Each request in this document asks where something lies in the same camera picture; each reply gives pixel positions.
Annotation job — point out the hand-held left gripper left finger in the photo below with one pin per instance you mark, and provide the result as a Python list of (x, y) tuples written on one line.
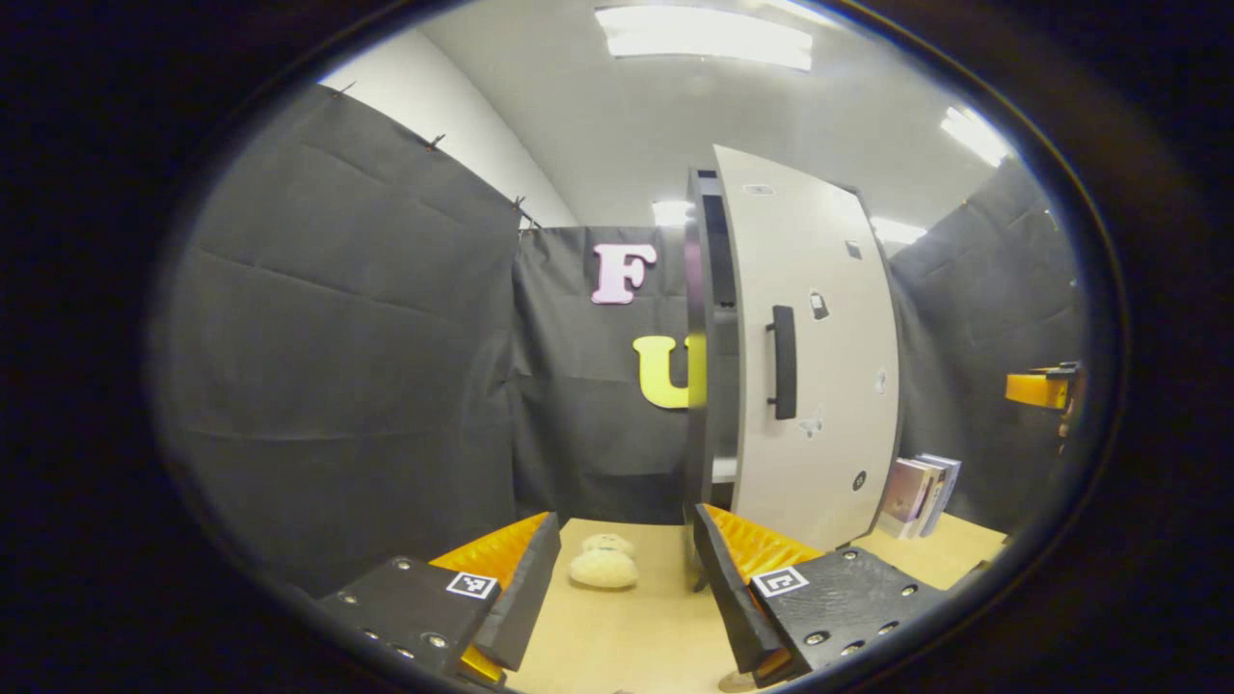
[(525, 588)]

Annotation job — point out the cream plush toy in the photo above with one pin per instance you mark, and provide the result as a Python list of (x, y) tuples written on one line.
[(603, 569)]

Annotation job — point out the white cabinet door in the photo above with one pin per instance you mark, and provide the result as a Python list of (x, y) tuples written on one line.
[(839, 463)]

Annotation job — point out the large ceiling light panel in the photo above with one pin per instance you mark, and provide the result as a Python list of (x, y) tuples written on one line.
[(704, 37)]

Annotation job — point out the black backdrop cloth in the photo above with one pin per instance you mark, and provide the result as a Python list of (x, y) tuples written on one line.
[(337, 386)]

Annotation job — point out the white book dark spine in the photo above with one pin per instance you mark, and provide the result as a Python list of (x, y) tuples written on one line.
[(933, 493)]

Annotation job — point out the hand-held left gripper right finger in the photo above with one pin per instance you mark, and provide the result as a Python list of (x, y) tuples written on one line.
[(728, 588)]

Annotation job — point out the pale blue book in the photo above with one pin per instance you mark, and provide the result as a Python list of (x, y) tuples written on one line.
[(950, 482)]

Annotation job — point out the round brown coaster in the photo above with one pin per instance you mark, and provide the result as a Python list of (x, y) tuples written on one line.
[(737, 682)]

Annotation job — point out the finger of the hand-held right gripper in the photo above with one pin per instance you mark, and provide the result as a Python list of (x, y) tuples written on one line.
[(1033, 390)]

